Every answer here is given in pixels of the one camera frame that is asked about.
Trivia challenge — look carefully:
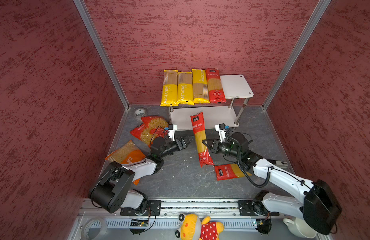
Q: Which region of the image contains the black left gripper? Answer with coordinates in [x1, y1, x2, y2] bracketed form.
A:
[160, 135, 195, 158]

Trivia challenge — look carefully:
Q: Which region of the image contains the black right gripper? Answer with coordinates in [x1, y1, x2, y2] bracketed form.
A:
[201, 138, 241, 159]

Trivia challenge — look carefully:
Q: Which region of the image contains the red spaghetti bag back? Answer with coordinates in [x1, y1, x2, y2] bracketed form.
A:
[191, 112, 214, 168]

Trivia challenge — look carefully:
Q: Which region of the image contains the red spaghetti bag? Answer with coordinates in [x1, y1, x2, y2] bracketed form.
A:
[206, 69, 227, 104]
[191, 112, 214, 168]
[214, 164, 245, 181]

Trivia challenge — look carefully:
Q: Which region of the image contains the red spaghetti bag front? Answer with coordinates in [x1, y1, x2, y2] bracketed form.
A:
[214, 164, 245, 181]

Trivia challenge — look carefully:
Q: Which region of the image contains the yellow spaghetti bag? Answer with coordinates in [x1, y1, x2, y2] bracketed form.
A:
[192, 69, 210, 104]
[177, 72, 195, 106]
[160, 70, 178, 107]

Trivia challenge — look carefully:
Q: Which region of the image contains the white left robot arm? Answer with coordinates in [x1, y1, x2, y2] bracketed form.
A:
[89, 137, 192, 215]

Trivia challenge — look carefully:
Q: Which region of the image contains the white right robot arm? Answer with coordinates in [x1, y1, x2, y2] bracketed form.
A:
[202, 133, 342, 235]

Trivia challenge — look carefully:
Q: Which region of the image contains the white two-tier shelf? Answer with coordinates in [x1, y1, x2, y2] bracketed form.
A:
[169, 75, 254, 131]

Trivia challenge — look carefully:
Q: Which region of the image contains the red macaroni bag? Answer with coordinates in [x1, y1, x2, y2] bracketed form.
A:
[130, 116, 169, 147]

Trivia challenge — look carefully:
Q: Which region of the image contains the orange macaroni bag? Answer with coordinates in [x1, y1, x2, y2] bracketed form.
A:
[104, 139, 147, 186]

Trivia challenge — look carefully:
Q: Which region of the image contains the yellow plush toy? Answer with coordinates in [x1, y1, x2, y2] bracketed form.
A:
[175, 214, 225, 240]

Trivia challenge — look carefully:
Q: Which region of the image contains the white ceramic cup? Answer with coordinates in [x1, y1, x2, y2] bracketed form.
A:
[283, 218, 317, 239]

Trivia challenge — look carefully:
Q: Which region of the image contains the clear tape roll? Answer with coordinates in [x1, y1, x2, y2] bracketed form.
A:
[80, 218, 108, 240]

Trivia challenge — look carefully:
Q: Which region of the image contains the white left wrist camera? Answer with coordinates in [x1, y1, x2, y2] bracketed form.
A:
[165, 124, 177, 142]

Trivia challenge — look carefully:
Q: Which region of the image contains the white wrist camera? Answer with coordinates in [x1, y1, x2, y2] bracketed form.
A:
[215, 124, 230, 143]
[165, 124, 177, 142]

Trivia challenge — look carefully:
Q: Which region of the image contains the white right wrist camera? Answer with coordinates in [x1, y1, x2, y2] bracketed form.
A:
[215, 124, 230, 143]

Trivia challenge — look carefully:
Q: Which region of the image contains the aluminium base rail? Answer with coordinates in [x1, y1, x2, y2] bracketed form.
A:
[68, 198, 298, 240]

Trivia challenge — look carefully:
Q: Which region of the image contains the aluminium corner post left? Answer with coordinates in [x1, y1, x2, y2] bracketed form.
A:
[73, 0, 130, 111]

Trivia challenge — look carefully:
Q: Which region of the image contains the aluminium corner post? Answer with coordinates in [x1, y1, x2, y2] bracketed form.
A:
[262, 0, 331, 112]
[73, 0, 130, 111]

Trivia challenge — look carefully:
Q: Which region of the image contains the aluminium corner post right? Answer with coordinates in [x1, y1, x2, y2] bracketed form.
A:
[262, 0, 331, 112]

